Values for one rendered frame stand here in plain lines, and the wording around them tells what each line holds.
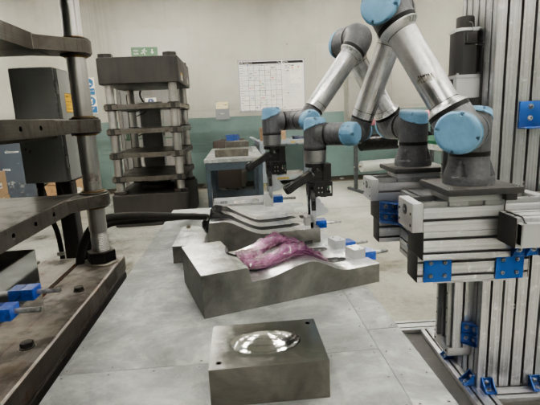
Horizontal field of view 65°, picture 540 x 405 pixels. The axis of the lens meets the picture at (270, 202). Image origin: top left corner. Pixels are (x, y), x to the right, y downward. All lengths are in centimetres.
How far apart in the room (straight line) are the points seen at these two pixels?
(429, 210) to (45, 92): 133
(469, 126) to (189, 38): 707
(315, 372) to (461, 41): 125
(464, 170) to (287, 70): 674
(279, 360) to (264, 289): 36
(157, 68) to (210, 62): 272
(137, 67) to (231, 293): 451
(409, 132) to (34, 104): 141
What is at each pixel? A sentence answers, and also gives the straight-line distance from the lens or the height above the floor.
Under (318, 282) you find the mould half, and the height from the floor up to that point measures 83.
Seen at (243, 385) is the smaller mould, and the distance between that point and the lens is 76.
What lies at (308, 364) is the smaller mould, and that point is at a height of 87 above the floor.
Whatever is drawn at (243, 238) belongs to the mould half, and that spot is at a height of 87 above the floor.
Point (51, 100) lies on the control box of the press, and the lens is 170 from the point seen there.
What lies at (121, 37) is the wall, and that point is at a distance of 822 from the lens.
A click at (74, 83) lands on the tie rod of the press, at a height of 140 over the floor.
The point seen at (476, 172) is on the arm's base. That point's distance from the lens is 139.
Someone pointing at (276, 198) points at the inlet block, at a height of 93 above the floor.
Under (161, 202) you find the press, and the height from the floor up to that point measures 29.
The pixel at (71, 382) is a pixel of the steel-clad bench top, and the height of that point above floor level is 80.
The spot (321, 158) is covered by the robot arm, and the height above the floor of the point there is 112.
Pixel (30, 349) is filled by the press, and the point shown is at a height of 79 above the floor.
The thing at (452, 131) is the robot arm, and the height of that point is 121.
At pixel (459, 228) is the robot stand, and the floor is 91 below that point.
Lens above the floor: 127
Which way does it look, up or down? 11 degrees down
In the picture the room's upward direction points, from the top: 3 degrees counter-clockwise
